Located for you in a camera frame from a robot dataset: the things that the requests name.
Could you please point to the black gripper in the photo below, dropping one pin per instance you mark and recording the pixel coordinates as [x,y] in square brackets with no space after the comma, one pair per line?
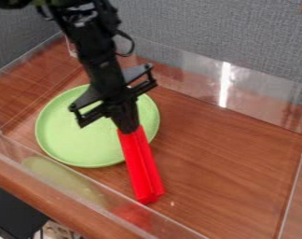
[112,93]

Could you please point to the red cross-shaped bar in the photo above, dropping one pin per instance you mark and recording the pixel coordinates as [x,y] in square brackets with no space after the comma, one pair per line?
[140,166]

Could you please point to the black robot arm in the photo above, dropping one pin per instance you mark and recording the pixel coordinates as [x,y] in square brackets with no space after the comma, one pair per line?
[89,23]

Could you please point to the green round plate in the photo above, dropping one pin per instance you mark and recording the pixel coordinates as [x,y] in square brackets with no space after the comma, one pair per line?
[87,147]

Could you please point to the clear acrylic corner bracket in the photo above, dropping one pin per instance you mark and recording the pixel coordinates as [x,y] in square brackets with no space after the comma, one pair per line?
[71,48]

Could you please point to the clear acrylic enclosure wall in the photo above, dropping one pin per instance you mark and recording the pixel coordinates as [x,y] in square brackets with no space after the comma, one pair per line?
[227,149]

